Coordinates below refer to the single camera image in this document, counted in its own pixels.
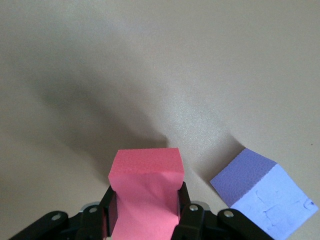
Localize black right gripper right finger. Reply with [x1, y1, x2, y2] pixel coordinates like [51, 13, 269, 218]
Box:
[171, 181, 276, 240]

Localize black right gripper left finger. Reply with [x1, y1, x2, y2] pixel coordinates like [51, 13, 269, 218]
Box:
[9, 184, 118, 240]

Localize crimson foam cube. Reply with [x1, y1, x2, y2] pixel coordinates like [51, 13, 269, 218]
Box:
[108, 147, 186, 240]

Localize purple foam cube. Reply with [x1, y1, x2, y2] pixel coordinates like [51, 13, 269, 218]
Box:
[209, 147, 320, 240]

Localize brown table cover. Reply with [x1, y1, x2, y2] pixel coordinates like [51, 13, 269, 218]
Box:
[0, 0, 320, 240]

